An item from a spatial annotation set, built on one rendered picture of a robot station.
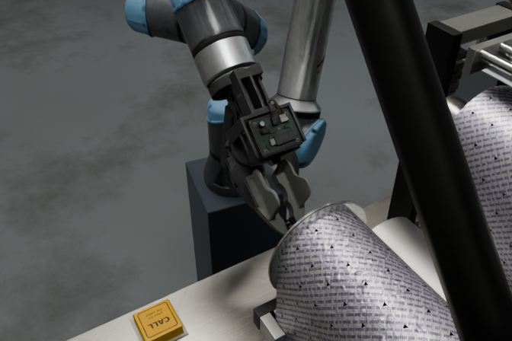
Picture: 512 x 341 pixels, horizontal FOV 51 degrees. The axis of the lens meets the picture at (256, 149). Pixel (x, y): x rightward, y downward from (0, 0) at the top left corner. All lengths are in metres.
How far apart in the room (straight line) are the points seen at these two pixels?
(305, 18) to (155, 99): 2.34
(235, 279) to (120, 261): 1.33
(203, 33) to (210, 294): 0.57
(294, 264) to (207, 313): 0.45
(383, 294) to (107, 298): 1.79
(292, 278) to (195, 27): 0.33
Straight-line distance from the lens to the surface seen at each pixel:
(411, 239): 0.74
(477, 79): 0.89
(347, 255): 0.60
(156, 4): 0.85
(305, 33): 1.10
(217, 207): 1.24
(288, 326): 0.71
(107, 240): 2.49
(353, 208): 0.67
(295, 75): 1.11
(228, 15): 0.70
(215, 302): 1.07
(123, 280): 2.32
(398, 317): 0.56
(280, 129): 0.64
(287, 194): 0.69
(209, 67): 0.68
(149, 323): 1.03
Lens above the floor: 1.76
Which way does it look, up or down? 37 degrees down
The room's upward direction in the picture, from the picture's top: straight up
